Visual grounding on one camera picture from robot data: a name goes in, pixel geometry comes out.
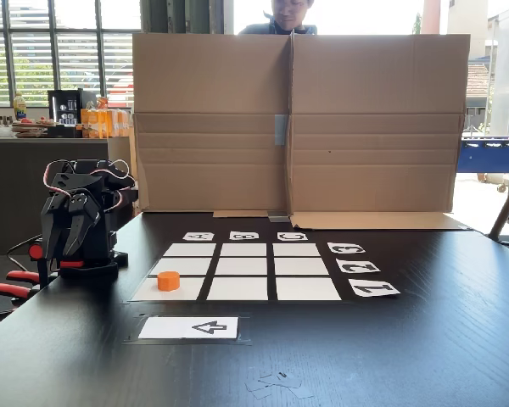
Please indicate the white nine-square grid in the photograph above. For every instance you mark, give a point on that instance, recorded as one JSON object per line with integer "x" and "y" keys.
{"x": 237, "y": 288}

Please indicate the round orange token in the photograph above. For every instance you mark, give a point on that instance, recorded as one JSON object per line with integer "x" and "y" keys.
{"x": 169, "y": 282}

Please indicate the red black base clamp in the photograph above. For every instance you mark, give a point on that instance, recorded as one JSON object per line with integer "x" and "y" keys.
{"x": 36, "y": 252}

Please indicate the dark grey counter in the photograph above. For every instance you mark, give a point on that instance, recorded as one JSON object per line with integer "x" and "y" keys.
{"x": 8, "y": 191}

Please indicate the wooden board with food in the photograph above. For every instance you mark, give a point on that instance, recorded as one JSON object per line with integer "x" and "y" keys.
{"x": 27, "y": 127}

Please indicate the yellow drink bottle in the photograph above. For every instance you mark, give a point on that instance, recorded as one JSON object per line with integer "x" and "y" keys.
{"x": 20, "y": 106}

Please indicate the grey metal table leg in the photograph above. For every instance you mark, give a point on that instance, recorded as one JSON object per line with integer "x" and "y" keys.
{"x": 507, "y": 203}

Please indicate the clear tape scraps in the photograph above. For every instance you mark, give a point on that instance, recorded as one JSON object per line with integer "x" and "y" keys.
{"x": 280, "y": 381}

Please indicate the paper sheet number 1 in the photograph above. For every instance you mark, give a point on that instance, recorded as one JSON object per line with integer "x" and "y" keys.
{"x": 373, "y": 288}

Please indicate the paper sheet letter B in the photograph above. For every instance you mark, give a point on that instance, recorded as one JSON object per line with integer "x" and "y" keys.
{"x": 244, "y": 235}

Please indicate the grey tape strip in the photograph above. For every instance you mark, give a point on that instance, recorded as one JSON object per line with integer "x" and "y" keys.
{"x": 281, "y": 129}

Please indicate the paper sheet letter A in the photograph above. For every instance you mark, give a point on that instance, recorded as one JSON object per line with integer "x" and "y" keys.
{"x": 198, "y": 236}

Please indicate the grey tape patch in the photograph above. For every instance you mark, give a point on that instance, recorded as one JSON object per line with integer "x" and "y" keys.
{"x": 278, "y": 218}

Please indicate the black glass-door mini fridge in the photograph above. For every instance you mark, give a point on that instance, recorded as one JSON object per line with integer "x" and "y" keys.
{"x": 63, "y": 106}

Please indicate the white arrow paper sheet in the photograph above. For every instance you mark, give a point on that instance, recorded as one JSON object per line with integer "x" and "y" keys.
{"x": 165, "y": 328}

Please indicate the large brown cardboard box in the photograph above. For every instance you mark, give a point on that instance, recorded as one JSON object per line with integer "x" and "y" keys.
{"x": 365, "y": 85}

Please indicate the blue foosball table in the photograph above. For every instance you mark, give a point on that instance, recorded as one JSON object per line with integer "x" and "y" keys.
{"x": 492, "y": 154}

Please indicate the paper sheet number 3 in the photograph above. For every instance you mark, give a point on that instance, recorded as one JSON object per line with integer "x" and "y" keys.
{"x": 346, "y": 248}

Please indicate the paper sheet number 2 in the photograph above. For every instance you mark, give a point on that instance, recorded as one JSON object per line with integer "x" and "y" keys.
{"x": 358, "y": 266}

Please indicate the person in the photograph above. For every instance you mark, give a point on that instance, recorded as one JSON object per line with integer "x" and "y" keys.
{"x": 288, "y": 17}

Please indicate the orange snack bag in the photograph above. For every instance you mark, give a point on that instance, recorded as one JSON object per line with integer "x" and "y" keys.
{"x": 102, "y": 103}

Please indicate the orange juice cartons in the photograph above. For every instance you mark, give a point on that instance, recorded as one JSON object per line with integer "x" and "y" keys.
{"x": 102, "y": 123}

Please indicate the paper sheet letter C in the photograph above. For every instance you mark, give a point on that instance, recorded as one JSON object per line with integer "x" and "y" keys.
{"x": 292, "y": 236}

